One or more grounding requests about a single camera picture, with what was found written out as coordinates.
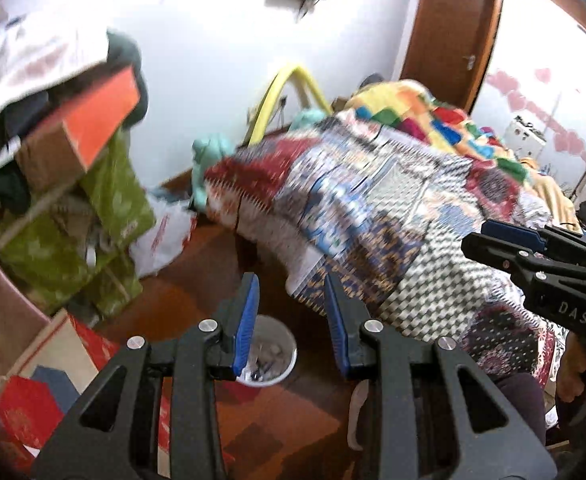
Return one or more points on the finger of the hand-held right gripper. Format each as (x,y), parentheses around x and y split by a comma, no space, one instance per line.
(493,252)
(510,231)

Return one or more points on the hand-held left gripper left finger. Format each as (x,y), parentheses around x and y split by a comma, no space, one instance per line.
(245,330)

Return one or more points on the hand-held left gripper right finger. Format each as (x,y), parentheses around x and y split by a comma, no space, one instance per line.
(337,332)

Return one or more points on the white waste bin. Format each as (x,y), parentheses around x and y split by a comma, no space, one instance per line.
(273,352)

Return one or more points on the person's right hand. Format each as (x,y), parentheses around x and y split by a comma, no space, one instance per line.
(573,370)

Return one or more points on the white power strip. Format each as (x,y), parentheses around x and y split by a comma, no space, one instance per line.
(523,137)

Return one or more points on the person's leg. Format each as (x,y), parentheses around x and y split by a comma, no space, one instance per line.
(520,400)

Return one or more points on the patchwork printed bed sheet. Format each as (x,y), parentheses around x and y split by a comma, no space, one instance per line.
(383,210)

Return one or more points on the white plastic bag red print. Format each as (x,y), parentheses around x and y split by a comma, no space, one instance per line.
(165,237)

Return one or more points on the colourful checked blanket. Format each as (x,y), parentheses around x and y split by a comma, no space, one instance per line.
(438,120)

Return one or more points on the white wardrobe with pink stickers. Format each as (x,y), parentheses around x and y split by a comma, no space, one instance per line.
(553,85)

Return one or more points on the red flowered box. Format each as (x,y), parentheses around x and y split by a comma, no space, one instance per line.
(83,345)

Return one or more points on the teal cloth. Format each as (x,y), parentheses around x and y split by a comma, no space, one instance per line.
(208,160)

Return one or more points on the green patterned bag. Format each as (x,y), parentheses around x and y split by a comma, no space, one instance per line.
(98,220)

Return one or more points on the blue paper sheet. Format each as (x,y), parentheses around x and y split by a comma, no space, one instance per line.
(58,387)

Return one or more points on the brown wooden door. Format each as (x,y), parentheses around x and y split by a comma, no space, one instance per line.
(450,35)

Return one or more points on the red envelope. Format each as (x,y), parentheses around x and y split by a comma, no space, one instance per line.
(28,410)

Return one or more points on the yellow plastic hoop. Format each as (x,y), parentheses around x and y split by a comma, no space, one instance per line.
(273,95)

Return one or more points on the orange cardboard box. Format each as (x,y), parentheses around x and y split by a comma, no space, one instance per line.
(93,120)

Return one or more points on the white printed cloth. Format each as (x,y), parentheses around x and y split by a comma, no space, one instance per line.
(33,65)

